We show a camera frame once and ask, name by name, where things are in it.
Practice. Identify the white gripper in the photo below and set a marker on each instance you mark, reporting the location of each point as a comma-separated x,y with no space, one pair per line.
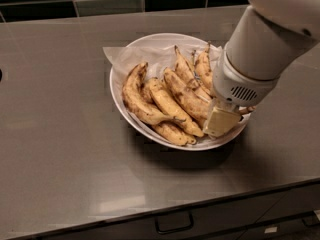
237,83

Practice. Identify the long central spotted banana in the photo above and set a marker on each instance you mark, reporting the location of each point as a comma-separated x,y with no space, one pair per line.
195,106

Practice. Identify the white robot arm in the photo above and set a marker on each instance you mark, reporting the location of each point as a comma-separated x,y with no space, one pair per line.
270,35

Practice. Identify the right rear yellow banana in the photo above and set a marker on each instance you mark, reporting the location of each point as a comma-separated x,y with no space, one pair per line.
203,67

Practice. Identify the front bottom yellow banana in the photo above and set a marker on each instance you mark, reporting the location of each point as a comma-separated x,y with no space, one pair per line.
174,134

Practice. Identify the thin upper middle banana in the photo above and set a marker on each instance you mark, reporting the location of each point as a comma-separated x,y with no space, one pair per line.
184,70

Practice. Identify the leftmost spotted yellow banana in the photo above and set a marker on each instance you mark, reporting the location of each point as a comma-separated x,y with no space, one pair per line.
136,104

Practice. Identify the white oval bowl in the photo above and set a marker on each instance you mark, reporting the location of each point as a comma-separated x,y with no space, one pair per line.
161,40

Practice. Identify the white paper liner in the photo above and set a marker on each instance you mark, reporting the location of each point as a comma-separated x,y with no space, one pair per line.
124,59

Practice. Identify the dark cabinet drawer front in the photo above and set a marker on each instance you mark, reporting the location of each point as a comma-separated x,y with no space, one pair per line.
259,217

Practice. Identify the black drawer handle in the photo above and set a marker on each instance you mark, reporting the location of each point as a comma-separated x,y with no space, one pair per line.
174,223

